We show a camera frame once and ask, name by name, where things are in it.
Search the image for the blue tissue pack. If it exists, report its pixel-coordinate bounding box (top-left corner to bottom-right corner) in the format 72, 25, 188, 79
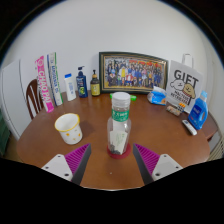
146, 85, 168, 107

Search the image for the dark blue pump bottle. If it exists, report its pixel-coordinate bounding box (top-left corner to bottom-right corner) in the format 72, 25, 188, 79
75, 65, 89, 99

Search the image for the white refrigerator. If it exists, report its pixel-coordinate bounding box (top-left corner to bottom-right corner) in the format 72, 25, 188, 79
0, 59, 33, 140

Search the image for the white yellow-rimmed enamel cup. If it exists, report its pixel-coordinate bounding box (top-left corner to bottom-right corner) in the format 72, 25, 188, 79
54, 112, 83, 145

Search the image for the white radiator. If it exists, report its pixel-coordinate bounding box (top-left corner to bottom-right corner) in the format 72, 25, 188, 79
209, 133, 224, 161

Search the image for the clear green-label drink bottle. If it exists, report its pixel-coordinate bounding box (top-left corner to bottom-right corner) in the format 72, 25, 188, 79
106, 91, 133, 156

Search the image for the small snack packet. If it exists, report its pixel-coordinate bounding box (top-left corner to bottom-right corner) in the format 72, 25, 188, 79
165, 102, 186, 117

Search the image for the small white remote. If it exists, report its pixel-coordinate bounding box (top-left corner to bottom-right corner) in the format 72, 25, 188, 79
181, 119, 198, 136

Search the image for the framed group photo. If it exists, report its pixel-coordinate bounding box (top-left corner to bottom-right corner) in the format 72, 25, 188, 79
98, 51, 170, 94

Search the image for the tall pink printed box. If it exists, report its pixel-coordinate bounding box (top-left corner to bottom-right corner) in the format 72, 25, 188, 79
34, 55, 55, 114

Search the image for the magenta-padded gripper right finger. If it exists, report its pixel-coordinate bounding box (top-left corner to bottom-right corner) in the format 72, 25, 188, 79
132, 142, 184, 186

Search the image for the blue detergent bottle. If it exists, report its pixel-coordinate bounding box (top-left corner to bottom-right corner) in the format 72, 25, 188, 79
187, 90, 209, 131

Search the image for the white blue-capped small bottle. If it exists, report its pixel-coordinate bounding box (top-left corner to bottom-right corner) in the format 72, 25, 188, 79
63, 73, 78, 102

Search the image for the dark yellow-label pump bottle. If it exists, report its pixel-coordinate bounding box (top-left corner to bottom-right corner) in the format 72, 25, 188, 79
89, 69, 101, 97

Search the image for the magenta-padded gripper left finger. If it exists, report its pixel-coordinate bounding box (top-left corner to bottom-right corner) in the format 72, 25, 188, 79
41, 142, 93, 186

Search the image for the dark wooden chair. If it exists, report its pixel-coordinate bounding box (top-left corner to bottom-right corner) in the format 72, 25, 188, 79
25, 78, 46, 120

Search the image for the white paper gift bag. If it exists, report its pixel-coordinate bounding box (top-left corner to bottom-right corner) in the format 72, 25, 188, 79
165, 53, 204, 114

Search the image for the green plastic crate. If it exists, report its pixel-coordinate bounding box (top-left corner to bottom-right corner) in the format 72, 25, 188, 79
0, 111, 11, 157

